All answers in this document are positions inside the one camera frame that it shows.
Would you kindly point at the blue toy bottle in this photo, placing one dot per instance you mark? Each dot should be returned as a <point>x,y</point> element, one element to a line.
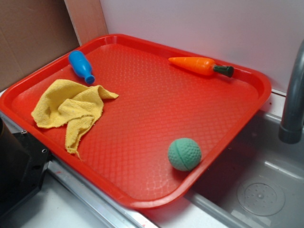
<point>81,66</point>

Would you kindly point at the grey toy sink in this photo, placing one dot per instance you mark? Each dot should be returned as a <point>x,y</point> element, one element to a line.
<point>257,182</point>

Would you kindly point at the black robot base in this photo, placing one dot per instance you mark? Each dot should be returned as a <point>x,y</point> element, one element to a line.
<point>23,162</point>

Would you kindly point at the grey faucet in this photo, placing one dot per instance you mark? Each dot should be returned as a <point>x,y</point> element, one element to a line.
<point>292,123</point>

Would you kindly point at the red plastic tray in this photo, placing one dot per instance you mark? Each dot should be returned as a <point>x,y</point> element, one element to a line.
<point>125,154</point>

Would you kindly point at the green rubber ball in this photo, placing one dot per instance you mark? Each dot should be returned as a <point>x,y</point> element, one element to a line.
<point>184,154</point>

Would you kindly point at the orange toy carrot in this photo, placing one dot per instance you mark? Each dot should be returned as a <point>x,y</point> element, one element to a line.
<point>201,65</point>

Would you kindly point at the yellow cloth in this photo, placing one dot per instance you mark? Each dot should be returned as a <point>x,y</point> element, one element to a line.
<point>74,105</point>

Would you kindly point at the brown cardboard panel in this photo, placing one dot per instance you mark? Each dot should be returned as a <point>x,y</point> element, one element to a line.
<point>33,33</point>

